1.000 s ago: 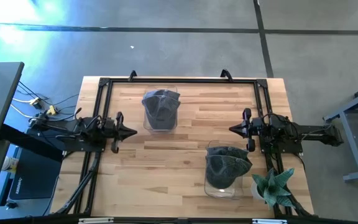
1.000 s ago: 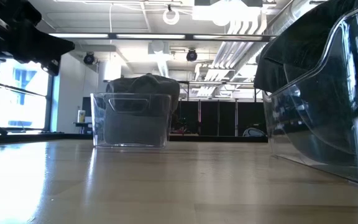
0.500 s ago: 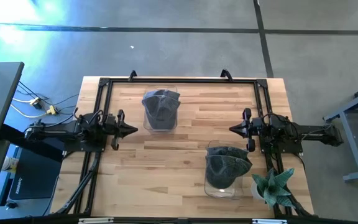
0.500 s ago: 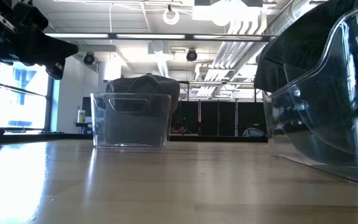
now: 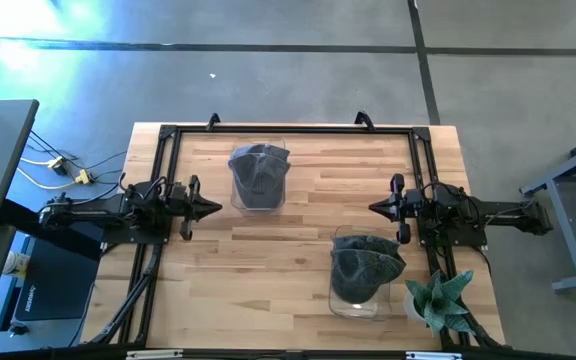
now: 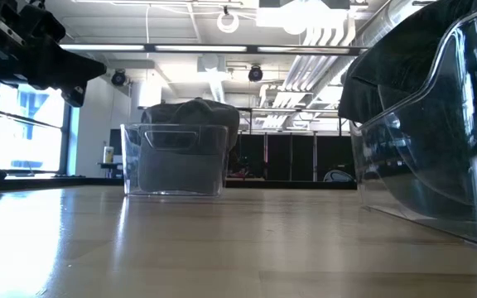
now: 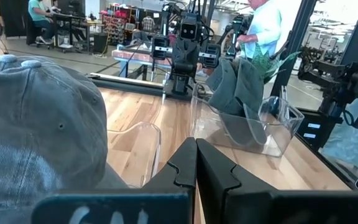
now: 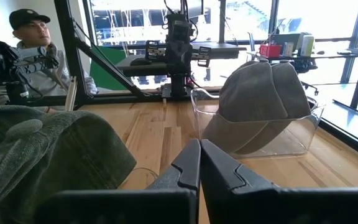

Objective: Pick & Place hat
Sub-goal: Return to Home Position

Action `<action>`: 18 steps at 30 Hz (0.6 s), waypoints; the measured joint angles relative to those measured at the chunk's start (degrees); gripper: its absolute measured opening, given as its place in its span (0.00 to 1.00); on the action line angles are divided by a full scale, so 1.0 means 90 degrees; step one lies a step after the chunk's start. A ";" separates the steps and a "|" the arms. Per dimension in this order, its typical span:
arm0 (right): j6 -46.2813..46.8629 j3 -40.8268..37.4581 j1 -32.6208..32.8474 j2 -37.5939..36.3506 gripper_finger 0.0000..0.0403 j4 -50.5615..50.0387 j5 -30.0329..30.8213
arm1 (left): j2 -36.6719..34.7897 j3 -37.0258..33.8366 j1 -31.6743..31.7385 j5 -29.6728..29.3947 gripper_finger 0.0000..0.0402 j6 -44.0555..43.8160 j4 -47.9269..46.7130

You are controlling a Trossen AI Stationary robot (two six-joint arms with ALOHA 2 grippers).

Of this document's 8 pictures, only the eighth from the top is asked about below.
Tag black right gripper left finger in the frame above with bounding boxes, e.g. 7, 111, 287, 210
35, 139, 201, 224

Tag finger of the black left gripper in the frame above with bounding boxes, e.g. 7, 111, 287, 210
165, 42, 180, 66
179, 42, 194, 66

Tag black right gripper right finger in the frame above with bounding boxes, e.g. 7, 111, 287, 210
200, 139, 358, 224

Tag blackish dark green baseball cap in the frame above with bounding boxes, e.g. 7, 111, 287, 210
39, 110, 137, 191

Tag grey-green baseball cap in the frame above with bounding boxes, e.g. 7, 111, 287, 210
202, 59, 289, 156

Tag mid-grey baseball cap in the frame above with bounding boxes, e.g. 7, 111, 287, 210
0, 105, 85, 224

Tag black computer mouse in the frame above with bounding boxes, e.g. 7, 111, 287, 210
130, 57, 151, 67

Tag green board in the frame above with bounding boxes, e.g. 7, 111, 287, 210
89, 45, 127, 91

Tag clear plastic bin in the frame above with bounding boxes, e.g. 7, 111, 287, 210
190, 88, 326, 159

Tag red box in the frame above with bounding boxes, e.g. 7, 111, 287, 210
259, 43, 283, 59

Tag pale leaning slat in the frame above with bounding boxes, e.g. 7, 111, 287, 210
64, 76, 78, 112

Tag dark laptop screen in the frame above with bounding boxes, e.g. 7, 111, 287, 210
270, 32, 303, 57

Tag black office chair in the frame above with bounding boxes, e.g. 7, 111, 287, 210
289, 57, 320, 96

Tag person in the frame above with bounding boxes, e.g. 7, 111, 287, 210
0, 8, 98, 113

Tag white and green container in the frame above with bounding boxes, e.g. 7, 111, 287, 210
299, 34, 316, 58

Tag long dark window desk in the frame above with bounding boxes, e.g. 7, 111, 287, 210
249, 48, 358, 121

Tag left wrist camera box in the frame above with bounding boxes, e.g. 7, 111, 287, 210
166, 14, 193, 42

